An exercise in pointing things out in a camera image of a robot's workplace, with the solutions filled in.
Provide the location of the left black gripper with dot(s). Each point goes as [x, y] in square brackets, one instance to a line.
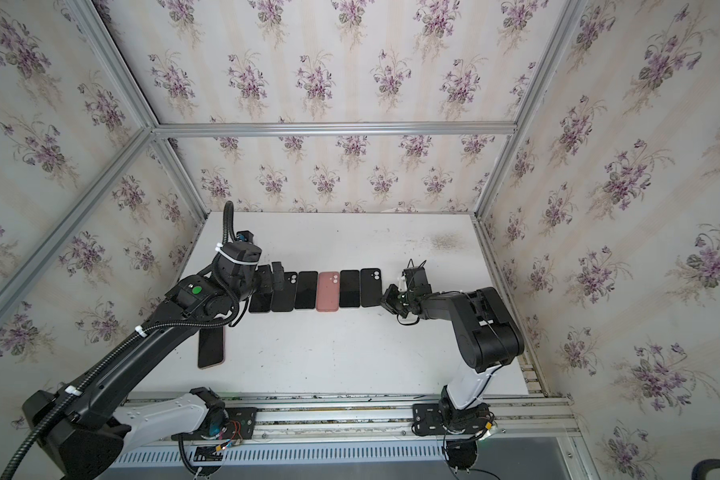
[276, 279]

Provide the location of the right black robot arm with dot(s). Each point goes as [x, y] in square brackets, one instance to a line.
[487, 336]

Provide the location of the black phone case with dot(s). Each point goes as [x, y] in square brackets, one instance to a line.
[283, 300]

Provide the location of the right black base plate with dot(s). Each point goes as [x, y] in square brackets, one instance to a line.
[450, 419]

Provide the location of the aluminium frame cage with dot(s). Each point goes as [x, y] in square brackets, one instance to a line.
[153, 133]

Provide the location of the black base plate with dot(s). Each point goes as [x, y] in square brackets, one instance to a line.
[450, 419]
[235, 424]

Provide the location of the pink-cased phone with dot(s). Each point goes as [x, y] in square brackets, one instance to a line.
[211, 347]
[306, 290]

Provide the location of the pink phone case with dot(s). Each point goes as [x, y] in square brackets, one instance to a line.
[328, 291]

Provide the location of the aluminium rail base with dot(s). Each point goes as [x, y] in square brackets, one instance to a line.
[315, 418]

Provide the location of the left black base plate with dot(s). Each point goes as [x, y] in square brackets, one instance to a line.
[235, 424]

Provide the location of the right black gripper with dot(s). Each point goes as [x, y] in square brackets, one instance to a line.
[400, 300]

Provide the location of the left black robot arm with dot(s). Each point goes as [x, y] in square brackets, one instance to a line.
[83, 428]

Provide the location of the white vented grille strip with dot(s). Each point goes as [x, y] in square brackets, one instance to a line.
[291, 454]

